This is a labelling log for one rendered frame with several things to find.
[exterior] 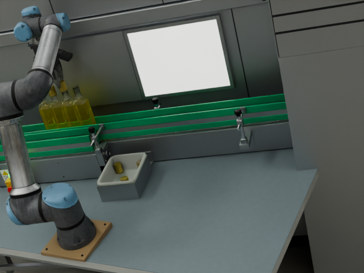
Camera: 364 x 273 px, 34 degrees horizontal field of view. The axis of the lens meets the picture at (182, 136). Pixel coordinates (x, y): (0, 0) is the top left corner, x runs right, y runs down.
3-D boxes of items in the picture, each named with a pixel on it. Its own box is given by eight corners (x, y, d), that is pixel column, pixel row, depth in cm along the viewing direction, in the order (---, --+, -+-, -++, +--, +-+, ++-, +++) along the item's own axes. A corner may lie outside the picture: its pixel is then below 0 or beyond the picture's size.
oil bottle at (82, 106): (100, 133, 277) (86, 92, 267) (96, 140, 272) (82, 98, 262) (89, 134, 279) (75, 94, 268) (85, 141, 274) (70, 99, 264)
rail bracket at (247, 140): (255, 143, 255) (246, 97, 245) (252, 164, 241) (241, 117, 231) (244, 144, 257) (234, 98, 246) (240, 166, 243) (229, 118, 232)
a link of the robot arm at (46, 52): (40, 90, 204) (63, 3, 236) (11, 95, 206) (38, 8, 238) (54, 112, 212) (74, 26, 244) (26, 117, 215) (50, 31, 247)
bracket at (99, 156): (113, 154, 270) (108, 141, 267) (106, 165, 263) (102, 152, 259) (105, 155, 271) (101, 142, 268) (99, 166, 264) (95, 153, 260)
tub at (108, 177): (152, 168, 264) (147, 151, 260) (140, 198, 245) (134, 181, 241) (116, 171, 269) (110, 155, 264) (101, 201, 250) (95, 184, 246)
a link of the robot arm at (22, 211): (45, 227, 217) (11, 80, 207) (8, 231, 220) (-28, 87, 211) (58, 216, 229) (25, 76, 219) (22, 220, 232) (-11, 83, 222)
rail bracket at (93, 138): (109, 138, 269) (101, 115, 263) (98, 159, 255) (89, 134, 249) (103, 139, 270) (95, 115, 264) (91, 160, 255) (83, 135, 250)
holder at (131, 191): (155, 162, 268) (150, 147, 265) (140, 199, 245) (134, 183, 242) (119, 165, 273) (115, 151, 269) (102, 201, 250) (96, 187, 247)
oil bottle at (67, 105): (89, 134, 279) (74, 94, 269) (85, 141, 274) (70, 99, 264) (78, 136, 280) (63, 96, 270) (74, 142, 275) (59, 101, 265)
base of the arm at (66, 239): (83, 252, 221) (75, 233, 215) (51, 247, 227) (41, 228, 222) (103, 225, 231) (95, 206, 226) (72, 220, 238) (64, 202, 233)
